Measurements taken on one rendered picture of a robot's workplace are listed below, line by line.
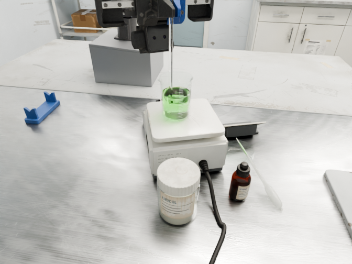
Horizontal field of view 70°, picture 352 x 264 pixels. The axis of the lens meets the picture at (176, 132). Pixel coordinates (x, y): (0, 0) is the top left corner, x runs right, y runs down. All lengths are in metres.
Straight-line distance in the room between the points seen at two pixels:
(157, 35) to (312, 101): 0.48
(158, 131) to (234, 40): 3.08
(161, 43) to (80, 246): 0.34
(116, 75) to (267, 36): 2.25
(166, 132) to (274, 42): 2.55
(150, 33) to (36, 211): 0.33
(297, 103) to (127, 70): 0.47
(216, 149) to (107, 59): 0.46
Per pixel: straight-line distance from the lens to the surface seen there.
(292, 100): 0.75
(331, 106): 0.77
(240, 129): 0.54
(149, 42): 0.45
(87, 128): 0.60
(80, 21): 2.75
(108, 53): 0.76
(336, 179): 0.51
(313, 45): 2.99
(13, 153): 0.58
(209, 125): 0.42
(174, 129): 0.41
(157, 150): 0.40
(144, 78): 0.75
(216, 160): 0.44
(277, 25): 2.86
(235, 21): 3.39
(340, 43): 3.07
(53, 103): 0.70
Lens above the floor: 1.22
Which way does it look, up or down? 35 degrees down
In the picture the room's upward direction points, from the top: 1 degrees clockwise
